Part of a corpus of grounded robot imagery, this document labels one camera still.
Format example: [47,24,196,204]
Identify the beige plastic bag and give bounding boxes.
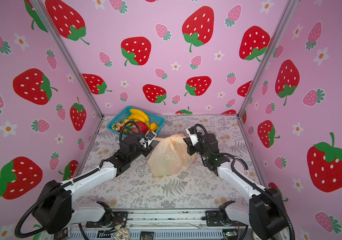
[147,134,197,177]

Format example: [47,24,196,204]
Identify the teal plastic basket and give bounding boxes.
[107,106,165,140]

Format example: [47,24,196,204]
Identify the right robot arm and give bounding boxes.
[184,130,295,240]

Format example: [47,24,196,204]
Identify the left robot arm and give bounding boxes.
[32,132,156,235]

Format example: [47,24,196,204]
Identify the strawberry fake fruit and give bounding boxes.
[111,124,121,132]

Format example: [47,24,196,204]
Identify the yellow lemon fake fruit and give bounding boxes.
[148,123,159,132]

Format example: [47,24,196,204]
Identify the red dragon fruit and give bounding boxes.
[130,122,148,135]

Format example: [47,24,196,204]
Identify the small yellow banana bunch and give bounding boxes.
[128,108,150,125]

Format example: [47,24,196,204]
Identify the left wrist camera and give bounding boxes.
[141,130,157,149]

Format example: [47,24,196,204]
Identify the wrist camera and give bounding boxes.
[186,127,199,146]
[141,130,157,149]

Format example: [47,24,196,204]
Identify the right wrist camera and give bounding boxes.
[186,127,199,146]

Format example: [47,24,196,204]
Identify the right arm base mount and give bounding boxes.
[201,210,246,227]

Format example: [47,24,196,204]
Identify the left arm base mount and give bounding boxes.
[85,212,128,229]

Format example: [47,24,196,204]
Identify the aluminium rail frame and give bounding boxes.
[43,208,289,240]

